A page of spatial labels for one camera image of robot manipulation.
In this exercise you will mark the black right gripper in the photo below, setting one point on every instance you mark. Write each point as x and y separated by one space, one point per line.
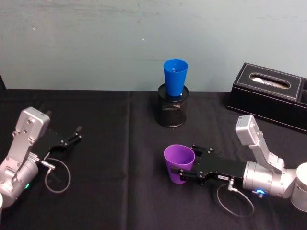
220 169

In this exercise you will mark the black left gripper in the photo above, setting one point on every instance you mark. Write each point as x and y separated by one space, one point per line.
50 142

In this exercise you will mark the purple plastic cup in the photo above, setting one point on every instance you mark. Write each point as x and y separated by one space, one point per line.
178 165

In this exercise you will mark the black table cloth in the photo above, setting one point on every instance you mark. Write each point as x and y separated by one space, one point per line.
108 179

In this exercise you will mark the black mesh pen holder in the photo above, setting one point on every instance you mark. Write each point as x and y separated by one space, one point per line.
171 112

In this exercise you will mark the blue plastic cup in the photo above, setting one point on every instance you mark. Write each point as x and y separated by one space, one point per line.
175 79

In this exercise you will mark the black leather tissue box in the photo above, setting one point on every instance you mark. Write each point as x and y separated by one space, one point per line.
259 103

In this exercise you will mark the white tissue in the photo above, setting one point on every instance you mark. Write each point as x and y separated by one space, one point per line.
260 80

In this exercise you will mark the pale grey wall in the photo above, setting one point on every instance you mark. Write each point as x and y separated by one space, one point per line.
96 48

